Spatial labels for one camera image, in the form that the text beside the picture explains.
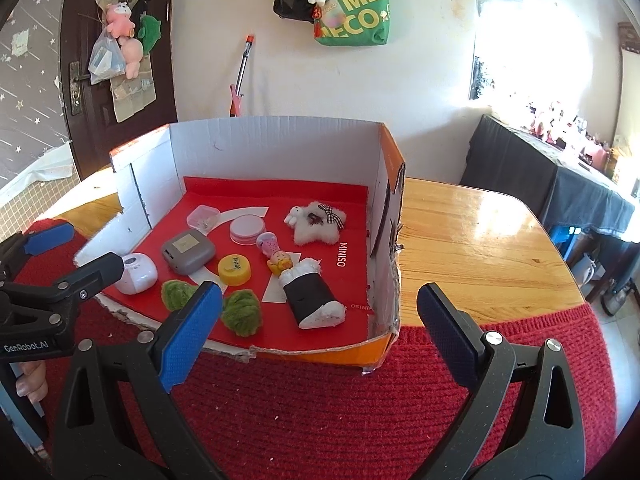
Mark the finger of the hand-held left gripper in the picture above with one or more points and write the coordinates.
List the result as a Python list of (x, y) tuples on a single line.
[(100, 272), (50, 237)]

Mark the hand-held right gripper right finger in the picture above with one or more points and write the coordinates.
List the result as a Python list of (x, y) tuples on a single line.
[(445, 335)]

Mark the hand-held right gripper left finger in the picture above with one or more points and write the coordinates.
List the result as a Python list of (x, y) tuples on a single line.
[(190, 335)]

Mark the white round device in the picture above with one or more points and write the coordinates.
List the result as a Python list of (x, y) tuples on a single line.
[(137, 275)]

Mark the green yarn scrunchie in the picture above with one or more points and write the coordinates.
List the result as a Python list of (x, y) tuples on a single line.
[(177, 295), (242, 315)]

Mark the yellow round tin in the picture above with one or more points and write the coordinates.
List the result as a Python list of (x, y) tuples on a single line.
[(234, 270)]

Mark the grey square case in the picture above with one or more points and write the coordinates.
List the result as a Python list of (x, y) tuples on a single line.
[(187, 255)]

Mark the small doll figurine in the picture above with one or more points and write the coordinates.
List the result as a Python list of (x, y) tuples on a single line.
[(277, 260)]

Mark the clear plastic small box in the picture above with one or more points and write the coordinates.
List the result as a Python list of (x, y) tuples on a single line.
[(204, 217)]

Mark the round white pink compact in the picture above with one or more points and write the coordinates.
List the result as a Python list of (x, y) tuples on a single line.
[(246, 230)]

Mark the black white sushi plush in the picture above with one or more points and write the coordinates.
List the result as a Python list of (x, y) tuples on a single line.
[(310, 300)]

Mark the white fluffy star plush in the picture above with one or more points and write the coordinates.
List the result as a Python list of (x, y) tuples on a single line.
[(315, 230)]

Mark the red and white cardboard box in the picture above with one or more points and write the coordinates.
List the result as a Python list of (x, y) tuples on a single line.
[(275, 155)]

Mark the person's left hand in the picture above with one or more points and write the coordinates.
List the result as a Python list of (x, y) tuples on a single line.
[(32, 382)]

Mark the white plastic sheet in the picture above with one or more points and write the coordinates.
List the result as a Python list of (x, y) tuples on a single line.
[(40, 170)]

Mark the red knitted mat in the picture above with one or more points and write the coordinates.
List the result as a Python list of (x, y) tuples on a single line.
[(320, 410)]

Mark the blue plastic stool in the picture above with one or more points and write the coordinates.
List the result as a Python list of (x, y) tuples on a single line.
[(565, 240)]

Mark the side table with dark cloth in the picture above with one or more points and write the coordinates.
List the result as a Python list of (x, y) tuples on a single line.
[(515, 175)]

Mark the clear plastic bag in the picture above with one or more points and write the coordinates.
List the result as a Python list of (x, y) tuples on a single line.
[(105, 62)]

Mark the dark brown door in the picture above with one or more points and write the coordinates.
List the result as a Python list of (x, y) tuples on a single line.
[(160, 85)]

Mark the peach plush toy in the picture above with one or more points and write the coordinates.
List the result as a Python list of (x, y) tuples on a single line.
[(132, 55)]

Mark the green plush toy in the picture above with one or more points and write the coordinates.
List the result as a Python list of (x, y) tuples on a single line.
[(149, 32)]

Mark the pink plush toy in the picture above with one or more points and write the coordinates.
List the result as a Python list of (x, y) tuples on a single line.
[(119, 20)]

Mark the clutter of small figurines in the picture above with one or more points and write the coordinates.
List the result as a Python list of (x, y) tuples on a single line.
[(550, 125)]

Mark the black cloth on door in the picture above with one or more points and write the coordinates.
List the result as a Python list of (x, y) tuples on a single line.
[(141, 2)]

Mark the white wardrobe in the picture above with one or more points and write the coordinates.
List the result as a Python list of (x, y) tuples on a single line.
[(631, 100)]

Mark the red tassel charm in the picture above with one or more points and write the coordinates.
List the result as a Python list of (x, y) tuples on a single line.
[(318, 22)]

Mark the green tote bag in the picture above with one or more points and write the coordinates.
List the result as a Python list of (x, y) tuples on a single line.
[(357, 15)]

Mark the patterned storage bag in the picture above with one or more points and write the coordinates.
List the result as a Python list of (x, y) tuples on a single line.
[(631, 37)]

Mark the frameless wall mirror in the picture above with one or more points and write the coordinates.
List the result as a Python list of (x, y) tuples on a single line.
[(497, 10)]

